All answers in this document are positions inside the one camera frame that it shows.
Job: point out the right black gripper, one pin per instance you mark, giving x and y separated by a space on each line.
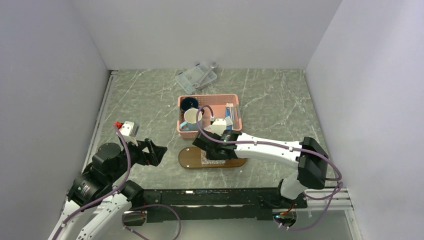
211 156

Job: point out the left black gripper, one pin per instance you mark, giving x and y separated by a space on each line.
158 151

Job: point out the clear acrylic toothbrush holder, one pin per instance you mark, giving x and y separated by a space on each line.
208 162

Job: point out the pink plastic basket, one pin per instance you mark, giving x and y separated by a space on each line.
216 101

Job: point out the light blue mug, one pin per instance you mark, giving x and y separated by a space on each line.
191 118

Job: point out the dark blue mug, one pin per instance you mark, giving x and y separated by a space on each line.
189 103

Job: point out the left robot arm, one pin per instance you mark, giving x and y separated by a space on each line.
103 191

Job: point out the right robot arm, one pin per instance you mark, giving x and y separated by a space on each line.
307 158

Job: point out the blue toothpaste tube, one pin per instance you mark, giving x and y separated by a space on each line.
228 119

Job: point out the oval wooden tray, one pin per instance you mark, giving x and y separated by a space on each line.
190 158

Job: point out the pink toothbrush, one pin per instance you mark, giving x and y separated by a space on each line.
236 116

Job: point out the white toothbrush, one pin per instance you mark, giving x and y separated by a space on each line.
231 116

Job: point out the clear plastic box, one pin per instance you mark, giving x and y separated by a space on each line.
187 78

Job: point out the silver wrench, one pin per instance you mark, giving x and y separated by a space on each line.
212 66

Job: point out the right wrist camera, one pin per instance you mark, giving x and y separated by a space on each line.
218 126

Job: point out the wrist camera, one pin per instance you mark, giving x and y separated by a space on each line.
218 126
128 130

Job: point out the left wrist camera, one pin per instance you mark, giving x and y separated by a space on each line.
128 130

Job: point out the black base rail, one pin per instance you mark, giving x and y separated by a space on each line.
261 203

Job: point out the aluminium side rail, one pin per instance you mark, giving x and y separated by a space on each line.
100 119

